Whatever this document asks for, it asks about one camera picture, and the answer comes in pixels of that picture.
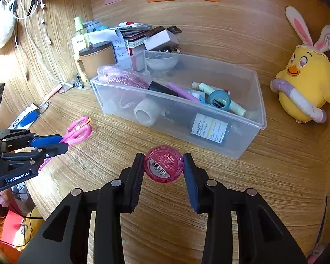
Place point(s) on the person's left hand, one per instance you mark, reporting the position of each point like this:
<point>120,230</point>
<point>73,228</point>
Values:
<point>5,199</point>

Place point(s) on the pink scissors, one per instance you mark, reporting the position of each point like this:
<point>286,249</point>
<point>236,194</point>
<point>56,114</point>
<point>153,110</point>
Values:
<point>77,132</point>

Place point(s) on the light green tube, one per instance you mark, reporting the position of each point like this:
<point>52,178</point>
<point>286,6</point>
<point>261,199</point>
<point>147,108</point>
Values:
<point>236,109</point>

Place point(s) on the pink round jar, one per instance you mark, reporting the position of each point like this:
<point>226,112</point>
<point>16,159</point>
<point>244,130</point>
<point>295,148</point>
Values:
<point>163,165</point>

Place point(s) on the yellow chick plush toy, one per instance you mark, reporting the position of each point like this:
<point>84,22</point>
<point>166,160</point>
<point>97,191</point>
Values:
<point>308,88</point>

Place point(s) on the white carton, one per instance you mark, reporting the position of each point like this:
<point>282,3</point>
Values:
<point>159,40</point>

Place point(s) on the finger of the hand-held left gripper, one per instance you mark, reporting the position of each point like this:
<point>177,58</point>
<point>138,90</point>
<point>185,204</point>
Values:
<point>46,140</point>
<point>55,150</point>

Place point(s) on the pink pen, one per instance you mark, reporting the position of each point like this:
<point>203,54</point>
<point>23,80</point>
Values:
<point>52,93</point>

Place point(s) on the white plush toy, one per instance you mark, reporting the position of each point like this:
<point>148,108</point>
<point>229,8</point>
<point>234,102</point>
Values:
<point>0,24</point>

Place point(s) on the pale pink stick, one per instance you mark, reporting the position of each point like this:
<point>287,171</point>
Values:
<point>181,91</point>

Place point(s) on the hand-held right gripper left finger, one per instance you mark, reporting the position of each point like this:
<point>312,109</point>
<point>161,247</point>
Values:
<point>136,181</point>

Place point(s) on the stack of papers and packets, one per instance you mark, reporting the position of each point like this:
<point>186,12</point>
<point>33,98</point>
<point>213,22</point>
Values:
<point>126,37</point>

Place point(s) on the thin frame glasses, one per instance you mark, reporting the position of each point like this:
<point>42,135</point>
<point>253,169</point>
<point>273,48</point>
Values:
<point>67,87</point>

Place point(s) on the green spray bottle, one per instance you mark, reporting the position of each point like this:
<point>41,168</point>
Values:
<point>79,30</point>

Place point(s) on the white tape roll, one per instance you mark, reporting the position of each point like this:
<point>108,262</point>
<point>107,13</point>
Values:
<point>145,112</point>

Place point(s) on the white bowl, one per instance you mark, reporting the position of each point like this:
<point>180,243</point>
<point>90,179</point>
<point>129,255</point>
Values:
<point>162,62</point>

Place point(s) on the clear plastic storage box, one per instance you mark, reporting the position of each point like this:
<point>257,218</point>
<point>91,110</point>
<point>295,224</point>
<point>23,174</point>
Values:
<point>236,132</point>

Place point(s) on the metal clip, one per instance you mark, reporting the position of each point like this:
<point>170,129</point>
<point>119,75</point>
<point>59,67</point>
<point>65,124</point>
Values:
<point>78,81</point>

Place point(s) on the teal round tin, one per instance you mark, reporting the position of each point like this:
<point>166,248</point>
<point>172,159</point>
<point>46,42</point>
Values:
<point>95,25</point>

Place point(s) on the dark bottle with label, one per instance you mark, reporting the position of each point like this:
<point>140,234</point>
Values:
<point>209,129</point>

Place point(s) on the brown mug with lid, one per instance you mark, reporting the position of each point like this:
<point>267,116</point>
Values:
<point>97,60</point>

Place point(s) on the blue and white box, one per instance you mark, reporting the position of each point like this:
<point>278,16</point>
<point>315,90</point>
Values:
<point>24,118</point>

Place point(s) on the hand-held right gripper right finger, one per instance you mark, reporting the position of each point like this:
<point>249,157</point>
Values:
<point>191,181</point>

